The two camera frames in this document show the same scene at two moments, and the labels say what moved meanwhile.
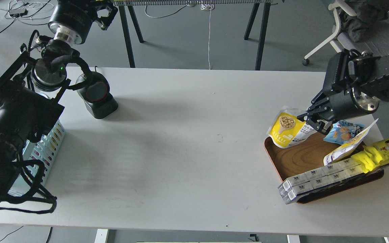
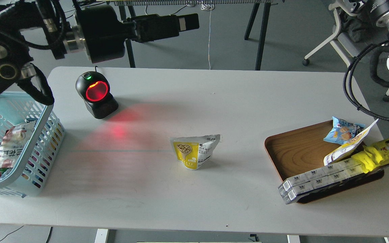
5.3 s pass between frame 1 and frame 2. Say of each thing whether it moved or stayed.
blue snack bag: stayed
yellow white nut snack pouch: moved
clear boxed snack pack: stayed
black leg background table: stayed
